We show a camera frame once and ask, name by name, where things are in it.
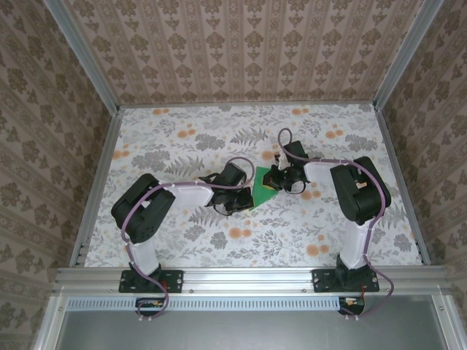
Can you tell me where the grey metal panel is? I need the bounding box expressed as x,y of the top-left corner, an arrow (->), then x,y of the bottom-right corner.
34,295 -> 467,350

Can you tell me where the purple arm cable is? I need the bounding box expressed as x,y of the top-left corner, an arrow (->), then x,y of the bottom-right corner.
120,156 -> 256,324
277,127 -> 397,324

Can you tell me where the black electronics board with wires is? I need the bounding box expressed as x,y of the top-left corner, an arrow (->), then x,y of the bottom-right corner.
337,295 -> 368,316
135,297 -> 165,316

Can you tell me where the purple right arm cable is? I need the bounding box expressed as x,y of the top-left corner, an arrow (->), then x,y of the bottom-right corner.
277,127 -> 397,324

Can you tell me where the grey slotted cable duct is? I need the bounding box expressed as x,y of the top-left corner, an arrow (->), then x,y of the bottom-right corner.
67,295 -> 397,311

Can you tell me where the green cloth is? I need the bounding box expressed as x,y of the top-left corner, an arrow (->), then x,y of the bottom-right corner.
249,166 -> 277,211

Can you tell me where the floral printed table cover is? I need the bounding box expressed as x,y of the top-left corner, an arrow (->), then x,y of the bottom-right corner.
74,104 -> 424,269

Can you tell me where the aluminium side rail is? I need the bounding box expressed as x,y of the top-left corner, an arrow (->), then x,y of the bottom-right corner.
374,105 -> 431,265
69,107 -> 123,269

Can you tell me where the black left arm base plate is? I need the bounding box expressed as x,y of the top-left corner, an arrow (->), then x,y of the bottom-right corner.
118,268 -> 185,294

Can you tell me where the long aluminium frame rail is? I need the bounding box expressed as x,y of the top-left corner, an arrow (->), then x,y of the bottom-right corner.
53,265 -> 453,295

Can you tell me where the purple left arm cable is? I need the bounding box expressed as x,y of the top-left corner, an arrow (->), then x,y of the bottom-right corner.
120,156 -> 256,324

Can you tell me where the aluminium frame post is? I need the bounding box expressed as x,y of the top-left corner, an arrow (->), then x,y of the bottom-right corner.
46,0 -> 121,114
374,0 -> 437,110

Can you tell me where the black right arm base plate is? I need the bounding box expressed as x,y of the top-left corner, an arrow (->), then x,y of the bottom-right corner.
312,268 -> 380,294

